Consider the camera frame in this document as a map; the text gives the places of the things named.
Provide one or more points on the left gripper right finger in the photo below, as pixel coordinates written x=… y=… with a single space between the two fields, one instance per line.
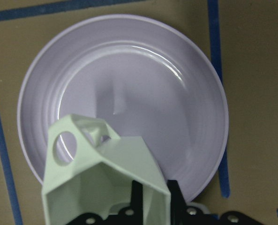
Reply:
x=177 y=205

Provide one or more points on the white angular cup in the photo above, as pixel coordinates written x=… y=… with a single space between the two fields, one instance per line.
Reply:
x=90 y=168

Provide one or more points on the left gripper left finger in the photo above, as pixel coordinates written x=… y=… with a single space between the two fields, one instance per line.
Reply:
x=136 y=203

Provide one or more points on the lilac plate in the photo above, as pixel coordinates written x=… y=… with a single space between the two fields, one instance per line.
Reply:
x=145 y=79

